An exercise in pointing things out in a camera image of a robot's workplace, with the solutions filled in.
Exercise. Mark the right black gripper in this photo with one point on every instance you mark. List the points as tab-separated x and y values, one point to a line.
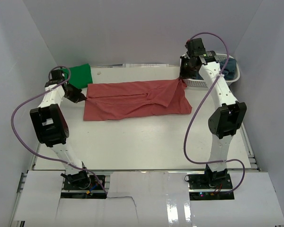
185	75

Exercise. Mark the blue t shirt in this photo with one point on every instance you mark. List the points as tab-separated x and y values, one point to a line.
229	70

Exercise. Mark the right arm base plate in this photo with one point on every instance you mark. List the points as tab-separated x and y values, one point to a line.
201	190

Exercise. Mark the red t shirt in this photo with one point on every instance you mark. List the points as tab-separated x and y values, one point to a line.
117	101

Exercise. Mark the white plastic basket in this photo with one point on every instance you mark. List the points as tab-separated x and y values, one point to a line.
192	82

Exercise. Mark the folded green t shirt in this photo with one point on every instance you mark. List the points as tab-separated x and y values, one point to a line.
81	76

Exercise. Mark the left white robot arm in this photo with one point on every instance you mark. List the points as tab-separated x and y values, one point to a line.
52	130

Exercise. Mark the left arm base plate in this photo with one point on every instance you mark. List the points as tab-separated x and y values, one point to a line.
89	190

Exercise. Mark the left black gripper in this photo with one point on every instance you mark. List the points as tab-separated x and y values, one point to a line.
78	96

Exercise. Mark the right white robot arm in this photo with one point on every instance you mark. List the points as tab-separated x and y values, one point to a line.
229	112

